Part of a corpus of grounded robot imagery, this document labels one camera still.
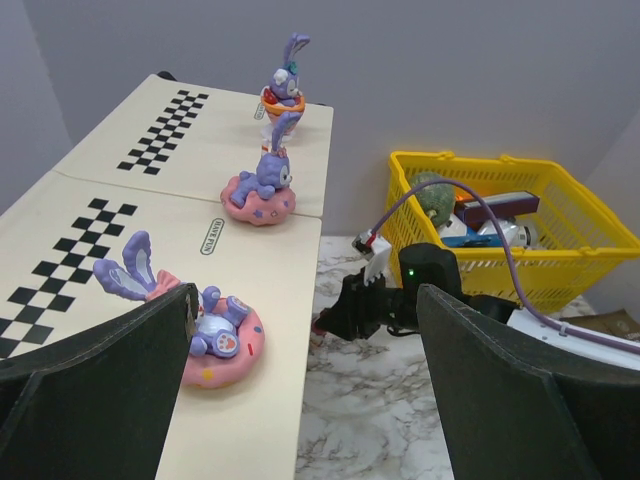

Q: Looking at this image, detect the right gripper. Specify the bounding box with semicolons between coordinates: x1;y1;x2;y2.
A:
317;269;418;341

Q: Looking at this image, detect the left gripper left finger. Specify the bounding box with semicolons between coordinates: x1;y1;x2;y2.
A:
1;284;198;479

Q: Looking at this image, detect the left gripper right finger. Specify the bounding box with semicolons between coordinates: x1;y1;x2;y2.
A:
417;285;639;479

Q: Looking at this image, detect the purple bunny pink donut toy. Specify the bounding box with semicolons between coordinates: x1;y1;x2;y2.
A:
93;230;265;389

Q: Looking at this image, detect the purple bunny cupcake toy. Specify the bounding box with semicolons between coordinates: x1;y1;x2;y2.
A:
260;33;311;140

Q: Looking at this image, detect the strawberry cake slice toy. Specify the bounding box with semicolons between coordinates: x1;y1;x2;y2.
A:
310;316;326;346

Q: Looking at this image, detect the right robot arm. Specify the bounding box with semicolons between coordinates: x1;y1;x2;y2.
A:
312;238;639;370

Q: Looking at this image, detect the beige tiered shelf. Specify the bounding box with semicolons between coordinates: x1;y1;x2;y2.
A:
1;75;333;479

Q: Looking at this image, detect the brown coffee bag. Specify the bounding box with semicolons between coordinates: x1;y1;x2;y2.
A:
561;309;640;342

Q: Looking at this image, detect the blue box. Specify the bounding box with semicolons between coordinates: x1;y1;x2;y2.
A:
441;234;503;248

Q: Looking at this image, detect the green melon ball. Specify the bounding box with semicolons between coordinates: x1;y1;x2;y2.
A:
415;183;456;228

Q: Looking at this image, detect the purple box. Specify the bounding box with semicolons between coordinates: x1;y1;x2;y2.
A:
454;191;540;225

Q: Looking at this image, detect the white bottle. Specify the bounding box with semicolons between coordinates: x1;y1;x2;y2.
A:
510;223;539;248

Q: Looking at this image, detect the yellow plastic basket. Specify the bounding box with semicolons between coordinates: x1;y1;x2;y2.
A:
381;151;639;313

